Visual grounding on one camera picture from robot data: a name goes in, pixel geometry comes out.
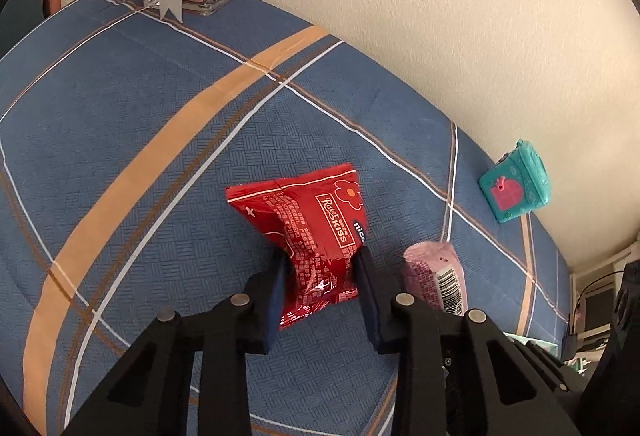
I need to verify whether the pink snack packet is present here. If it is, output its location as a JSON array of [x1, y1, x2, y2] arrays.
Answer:
[[402, 241, 468, 317]]

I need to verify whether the teal toy box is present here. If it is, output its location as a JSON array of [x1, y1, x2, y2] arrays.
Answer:
[[478, 138, 552, 223]]

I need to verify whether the shiny red snack packet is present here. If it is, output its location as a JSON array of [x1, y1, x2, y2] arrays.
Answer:
[[225, 162, 371, 332]]

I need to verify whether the blue plaid cloth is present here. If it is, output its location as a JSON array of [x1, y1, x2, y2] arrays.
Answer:
[[0, 0, 573, 436]]

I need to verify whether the white tray with teal rim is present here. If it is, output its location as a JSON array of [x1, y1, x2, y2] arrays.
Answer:
[[502, 333, 561, 352]]

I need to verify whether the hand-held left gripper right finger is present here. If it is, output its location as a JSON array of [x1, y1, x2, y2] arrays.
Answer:
[[352, 248, 583, 436]]

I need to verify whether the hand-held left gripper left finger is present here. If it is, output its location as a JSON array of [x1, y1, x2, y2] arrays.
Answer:
[[62, 250, 293, 436]]

